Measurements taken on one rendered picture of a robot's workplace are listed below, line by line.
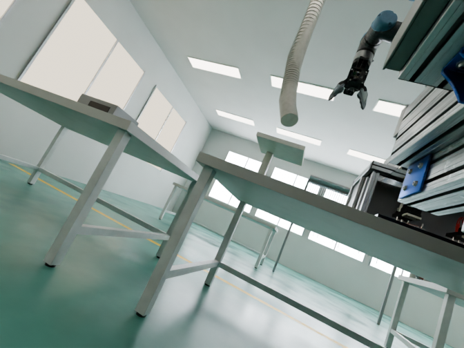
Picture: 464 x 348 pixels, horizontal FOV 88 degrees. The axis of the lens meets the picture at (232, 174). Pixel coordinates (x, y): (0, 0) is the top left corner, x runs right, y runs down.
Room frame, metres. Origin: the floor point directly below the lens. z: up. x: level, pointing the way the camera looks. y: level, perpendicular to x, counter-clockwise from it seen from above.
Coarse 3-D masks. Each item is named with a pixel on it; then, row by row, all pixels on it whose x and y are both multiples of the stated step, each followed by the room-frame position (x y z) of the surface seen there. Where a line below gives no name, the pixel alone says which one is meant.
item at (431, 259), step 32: (224, 160) 1.06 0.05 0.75; (256, 192) 1.21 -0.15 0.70; (288, 192) 0.96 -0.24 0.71; (320, 224) 1.31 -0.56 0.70; (352, 224) 0.94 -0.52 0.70; (384, 224) 0.85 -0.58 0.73; (384, 256) 1.42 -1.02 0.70; (416, 256) 0.99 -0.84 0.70; (448, 256) 0.78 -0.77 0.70; (448, 288) 1.53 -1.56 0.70
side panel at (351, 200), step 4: (360, 180) 1.35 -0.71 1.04; (356, 184) 1.52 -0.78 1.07; (360, 184) 1.35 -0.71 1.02; (352, 188) 1.59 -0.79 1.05; (356, 188) 1.47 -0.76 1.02; (352, 192) 1.58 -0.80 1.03; (356, 192) 1.35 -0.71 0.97; (348, 196) 1.60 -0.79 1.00; (352, 196) 1.52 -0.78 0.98; (356, 196) 1.35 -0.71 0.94; (348, 200) 1.59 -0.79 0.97; (352, 200) 1.47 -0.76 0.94; (348, 204) 1.57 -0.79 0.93; (352, 204) 1.35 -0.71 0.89
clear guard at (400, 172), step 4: (400, 168) 1.05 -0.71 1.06; (404, 168) 1.04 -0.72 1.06; (392, 172) 1.13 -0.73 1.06; (396, 172) 1.10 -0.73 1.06; (400, 172) 1.09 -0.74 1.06; (404, 172) 1.07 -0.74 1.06; (388, 176) 1.19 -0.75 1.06; (392, 176) 1.17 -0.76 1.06; (396, 176) 1.15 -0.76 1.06; (400, 176) 1.13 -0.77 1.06; (404, 176) 1.11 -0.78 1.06; (396, 180) 1.19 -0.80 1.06; (400, 180) 1.17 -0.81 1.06
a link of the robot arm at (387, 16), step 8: (384, 16) 0.76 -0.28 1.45; (392, 16) 0.76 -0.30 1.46; (376, 24) 0.78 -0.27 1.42; (384, 24) 0.76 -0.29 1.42; (392, 24) 0.76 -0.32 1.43; (400, 24) 0.77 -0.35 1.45; (368, 32) 0.84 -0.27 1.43; (376, 32) 0.81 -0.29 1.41; (384, 32) 0.79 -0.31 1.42; (392, 32) 0.79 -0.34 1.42; (368, 40) 0.86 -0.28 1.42; (376, 40) 0.84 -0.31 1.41; (384, 40) 0.82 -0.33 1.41; (392, 40) 0.81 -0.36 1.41
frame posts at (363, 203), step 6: (372, 174) 1.18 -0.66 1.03; (378, 174) 1.17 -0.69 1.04; (366, 180) 1.28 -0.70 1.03; (372, 180) 1.18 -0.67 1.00; (366, 186) 1.27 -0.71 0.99; (372, 186) 1.18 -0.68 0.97; (366, 192) 1.18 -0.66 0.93; (372, 192) 1.17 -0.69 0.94; (360, 198) 1.28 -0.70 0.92; (366, 198) 1.18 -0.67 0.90; (360, 204) 1.28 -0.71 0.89; (366, 204) 1.18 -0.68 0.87; (360, 210) 1.18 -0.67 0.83; (366, 210) 1.17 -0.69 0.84
